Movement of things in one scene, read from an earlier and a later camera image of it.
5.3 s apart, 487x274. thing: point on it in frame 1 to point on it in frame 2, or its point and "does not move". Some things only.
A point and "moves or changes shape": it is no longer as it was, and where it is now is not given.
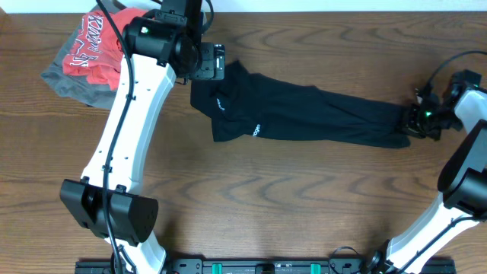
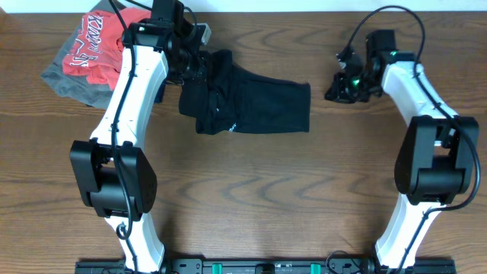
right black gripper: (412, 126) to (336, 92)
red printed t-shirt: (99, 49) does not move
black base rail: (104, 266) does not move
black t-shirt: (242, 105) moves or changes shape
